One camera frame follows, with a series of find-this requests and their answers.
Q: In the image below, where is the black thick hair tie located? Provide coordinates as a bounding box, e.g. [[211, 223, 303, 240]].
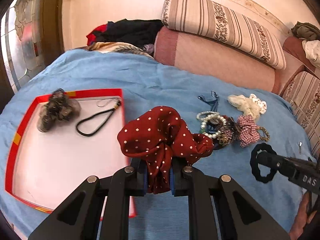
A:
[[249, 142, 278, 184]]

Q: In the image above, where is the red box lid tray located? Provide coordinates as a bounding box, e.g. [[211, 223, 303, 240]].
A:
[[4, 88, 129, 213]]

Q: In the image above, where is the white pearl bead bracelet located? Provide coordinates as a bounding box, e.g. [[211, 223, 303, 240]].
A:
[[196, 110, 228, 139]]

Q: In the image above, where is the grey black sheer scrunchie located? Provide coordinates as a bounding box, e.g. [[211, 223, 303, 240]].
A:
[[37, 88, 81, 132]]

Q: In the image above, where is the red white-dotted scrunchie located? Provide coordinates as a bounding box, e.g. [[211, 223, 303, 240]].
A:
[[117, 106, 214, 194]]

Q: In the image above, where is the thin black elastic headband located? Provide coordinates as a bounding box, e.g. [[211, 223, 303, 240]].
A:
[[75, 100, 122, 137]]

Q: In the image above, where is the white black-dotted scrunchie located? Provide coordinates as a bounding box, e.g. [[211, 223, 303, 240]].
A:
[[249, 94, 267, 114]]

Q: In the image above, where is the person's right hand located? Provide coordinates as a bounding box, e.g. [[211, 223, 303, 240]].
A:
[[289, 192, 316, 240]]

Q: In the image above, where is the silver hair clip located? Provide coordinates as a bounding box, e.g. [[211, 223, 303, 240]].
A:
[[298, 141, 302, 154]]

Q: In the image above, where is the red white plaid scrunchie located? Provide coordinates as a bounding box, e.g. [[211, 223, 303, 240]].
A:
[[237, 115, 260, 148]]

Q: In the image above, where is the dark beaded hair accessory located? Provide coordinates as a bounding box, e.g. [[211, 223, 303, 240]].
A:
[[208, 115, 240, 151]]

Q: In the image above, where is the right striped floral cushion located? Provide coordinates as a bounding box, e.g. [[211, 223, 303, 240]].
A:
[[282, 72, 320, 158]]

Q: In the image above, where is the pale green sheer scrunchie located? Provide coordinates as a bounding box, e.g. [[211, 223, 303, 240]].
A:
[[227, 95, 260, 121]]

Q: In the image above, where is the blue striped ribbon medal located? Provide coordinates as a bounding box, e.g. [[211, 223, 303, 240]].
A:
[[197, 90, 220, 112]]

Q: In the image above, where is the white cloth on bolster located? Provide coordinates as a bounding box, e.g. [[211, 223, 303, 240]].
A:
[[302, 40, 320, 68]]

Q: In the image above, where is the dark olive cloth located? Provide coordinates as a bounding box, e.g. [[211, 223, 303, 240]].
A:
[[291, 22, 320, 41]]

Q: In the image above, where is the beige patterned cloth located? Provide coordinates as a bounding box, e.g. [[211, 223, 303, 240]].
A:
[[83, 42, 153, 58]]

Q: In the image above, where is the long striped floral cushion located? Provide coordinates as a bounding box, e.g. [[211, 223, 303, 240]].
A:
[[161, 0, 286, 70]]

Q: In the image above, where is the black and red clothes pile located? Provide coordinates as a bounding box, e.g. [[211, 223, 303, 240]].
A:
[[86, 19, 164, 48]]

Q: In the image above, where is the leopard print hair tie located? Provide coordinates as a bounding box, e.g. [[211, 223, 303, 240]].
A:
[[258, 126, 271, 142]]

